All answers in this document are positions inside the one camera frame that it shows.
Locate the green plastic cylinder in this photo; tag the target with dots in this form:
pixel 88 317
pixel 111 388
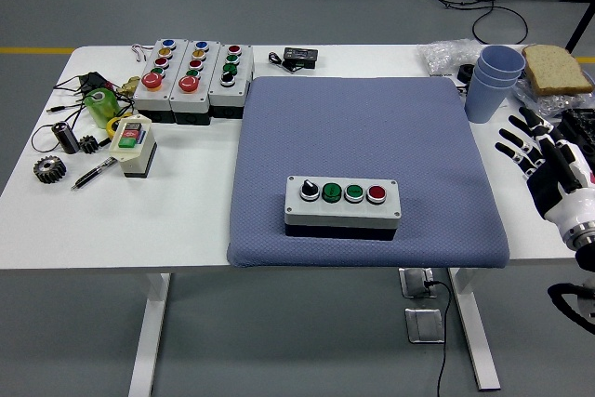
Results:
pixel 101 109

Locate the clear bag of metal parts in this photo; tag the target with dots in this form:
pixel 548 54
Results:
pixel 544 101

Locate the grey four-button control box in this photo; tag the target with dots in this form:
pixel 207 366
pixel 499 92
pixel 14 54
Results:
pixel 341 213

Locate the silver floor socket box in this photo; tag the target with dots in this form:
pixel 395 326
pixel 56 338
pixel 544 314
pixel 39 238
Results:
pixel 416 283
pixel 424 325

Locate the black digital meter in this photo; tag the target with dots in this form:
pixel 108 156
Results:
pixel 301 55

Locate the blue plastic cup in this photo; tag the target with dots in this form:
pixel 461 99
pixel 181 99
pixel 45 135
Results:
pixel 483 101
pixel 502 64
pixel 493 78

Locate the cream switch box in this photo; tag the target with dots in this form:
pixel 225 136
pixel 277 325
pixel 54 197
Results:
pixel 135 155

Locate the blue-grey padded mat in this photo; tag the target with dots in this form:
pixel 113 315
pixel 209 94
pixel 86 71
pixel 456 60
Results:
pixel 348 136

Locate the large dark metal gear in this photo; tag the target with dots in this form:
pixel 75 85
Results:
pixel 50 170

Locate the white table leg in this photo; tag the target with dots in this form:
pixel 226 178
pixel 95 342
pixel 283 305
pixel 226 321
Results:
pixel 474 332
pixel 149 332

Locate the grey box with black knob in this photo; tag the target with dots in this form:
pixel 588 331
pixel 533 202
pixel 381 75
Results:
pixel 228 97

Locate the black capacitor cylinder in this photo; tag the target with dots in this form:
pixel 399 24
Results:
pixel 66 137

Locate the black pen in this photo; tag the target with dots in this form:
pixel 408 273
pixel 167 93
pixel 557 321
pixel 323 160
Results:
pixel 90 176

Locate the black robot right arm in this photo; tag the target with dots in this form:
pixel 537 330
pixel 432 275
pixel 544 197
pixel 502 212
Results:
pixel 586 236

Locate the black mechanical device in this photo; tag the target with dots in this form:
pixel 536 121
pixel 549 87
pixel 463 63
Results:
pixel 581 120

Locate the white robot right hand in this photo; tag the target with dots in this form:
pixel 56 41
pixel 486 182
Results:
pixel 558 183

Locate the small black gear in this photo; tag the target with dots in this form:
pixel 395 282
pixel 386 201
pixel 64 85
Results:
pixel 88 144

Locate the clear bubble wrap bag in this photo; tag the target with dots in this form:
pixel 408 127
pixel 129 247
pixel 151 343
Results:
pixel 446 55

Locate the black power adapter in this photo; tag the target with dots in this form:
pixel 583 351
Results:
pixel 95 80

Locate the yellow tape roll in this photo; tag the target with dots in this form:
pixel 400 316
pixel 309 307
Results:
pixel 111 128

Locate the brass fitting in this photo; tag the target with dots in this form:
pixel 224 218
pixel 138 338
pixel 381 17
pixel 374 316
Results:
pixel 128 86

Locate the grey five-button control box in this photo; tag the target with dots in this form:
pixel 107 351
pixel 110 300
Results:
pixel 151 97
pixel 195 99

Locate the slice of bread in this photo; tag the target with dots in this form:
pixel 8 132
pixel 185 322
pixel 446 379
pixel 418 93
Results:
pixel 555 69

